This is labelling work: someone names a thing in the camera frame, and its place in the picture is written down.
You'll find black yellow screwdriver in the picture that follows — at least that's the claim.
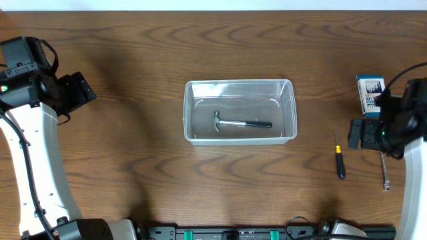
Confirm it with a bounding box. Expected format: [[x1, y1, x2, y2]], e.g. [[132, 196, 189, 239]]
[[334, 131, 346, 179]]

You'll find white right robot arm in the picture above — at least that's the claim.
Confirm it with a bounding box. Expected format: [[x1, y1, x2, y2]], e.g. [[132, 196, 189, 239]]
[[319, 78, 426, 239]]

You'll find clear plastic container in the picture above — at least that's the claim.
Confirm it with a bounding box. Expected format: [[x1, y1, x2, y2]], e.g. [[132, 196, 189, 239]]
[[183, 79, 298, 146]]

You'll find silver combination wrench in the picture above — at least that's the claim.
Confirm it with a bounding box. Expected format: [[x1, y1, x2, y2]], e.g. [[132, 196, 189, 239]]
[[380, 152, 390, 191]]

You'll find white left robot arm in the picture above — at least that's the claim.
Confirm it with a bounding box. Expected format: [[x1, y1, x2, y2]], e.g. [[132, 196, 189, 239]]
[[1, 36, 143, 240]]

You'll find small hammer black handle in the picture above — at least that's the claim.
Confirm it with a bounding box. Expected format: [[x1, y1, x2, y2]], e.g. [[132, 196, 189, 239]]
[[213, 111, 272, 133]]

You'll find blue white screwdriver box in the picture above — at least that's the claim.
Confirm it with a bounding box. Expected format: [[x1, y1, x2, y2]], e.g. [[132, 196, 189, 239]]
[[356, 75, 385, 117]]

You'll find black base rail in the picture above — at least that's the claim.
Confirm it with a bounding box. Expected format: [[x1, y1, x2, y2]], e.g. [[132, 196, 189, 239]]
[[146, 225, 398, 240]]

